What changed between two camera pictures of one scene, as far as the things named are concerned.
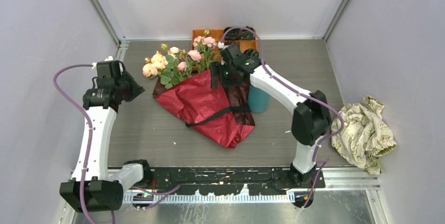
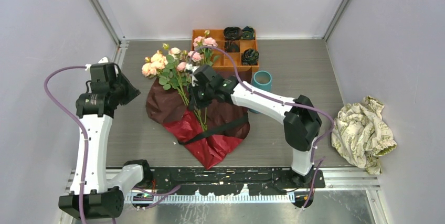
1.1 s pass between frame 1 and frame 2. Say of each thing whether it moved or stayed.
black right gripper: moved
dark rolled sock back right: stayed
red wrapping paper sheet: moved
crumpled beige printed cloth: stayed
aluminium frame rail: stayed
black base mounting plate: stayed
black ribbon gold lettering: moved
